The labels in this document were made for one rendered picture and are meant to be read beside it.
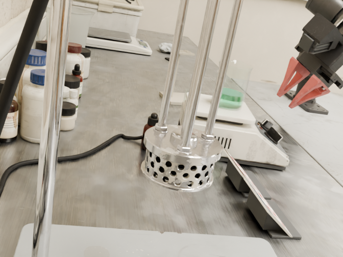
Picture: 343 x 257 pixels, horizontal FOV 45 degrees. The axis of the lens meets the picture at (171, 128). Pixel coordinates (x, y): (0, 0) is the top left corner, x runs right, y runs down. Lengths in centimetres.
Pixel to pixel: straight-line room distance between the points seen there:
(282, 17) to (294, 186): 168
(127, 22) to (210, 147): 146
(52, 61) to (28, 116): 40
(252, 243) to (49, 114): 32
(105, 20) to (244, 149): 115
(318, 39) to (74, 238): 50
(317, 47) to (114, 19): 116
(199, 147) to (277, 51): 205
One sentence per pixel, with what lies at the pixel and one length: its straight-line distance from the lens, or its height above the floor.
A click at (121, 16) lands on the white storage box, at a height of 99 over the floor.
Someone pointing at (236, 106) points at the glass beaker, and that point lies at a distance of 77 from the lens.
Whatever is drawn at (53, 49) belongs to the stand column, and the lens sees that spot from 32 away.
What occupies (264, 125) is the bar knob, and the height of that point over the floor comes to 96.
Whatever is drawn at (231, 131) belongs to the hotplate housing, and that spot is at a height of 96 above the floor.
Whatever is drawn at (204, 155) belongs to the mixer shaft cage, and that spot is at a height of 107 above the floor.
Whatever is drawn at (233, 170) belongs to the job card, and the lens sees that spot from 69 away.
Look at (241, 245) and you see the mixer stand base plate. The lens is 54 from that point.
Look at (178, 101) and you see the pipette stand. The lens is 104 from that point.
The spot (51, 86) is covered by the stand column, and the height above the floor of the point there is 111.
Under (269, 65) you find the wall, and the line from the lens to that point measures 238.
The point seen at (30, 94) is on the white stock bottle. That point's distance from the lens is 70.
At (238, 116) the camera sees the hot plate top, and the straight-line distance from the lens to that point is 75.
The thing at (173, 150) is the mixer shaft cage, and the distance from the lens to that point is 33.
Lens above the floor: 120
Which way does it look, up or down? 20 degrees down
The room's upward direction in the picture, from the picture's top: 11 degrees clockwise
